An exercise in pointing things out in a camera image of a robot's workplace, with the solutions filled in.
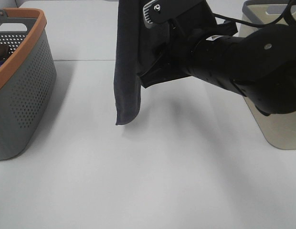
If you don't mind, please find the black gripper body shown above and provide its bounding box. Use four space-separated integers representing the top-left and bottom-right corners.
139 0 217 88

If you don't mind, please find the dark navy towel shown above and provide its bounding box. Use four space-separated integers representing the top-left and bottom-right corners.
113 0 238 126

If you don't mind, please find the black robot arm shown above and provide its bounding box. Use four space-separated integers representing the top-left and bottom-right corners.
139 0 296 115

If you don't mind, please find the brown towel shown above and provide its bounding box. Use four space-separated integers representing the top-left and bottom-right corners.
0 44 10 61

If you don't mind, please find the beige basket with grey rim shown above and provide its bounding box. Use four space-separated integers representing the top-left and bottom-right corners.
242 0 296 150

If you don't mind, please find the grey basket with orange rim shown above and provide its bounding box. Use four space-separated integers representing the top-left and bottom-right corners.
0 8 57 161

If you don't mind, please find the black cable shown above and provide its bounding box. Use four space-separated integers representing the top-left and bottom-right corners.
212 0 296 27

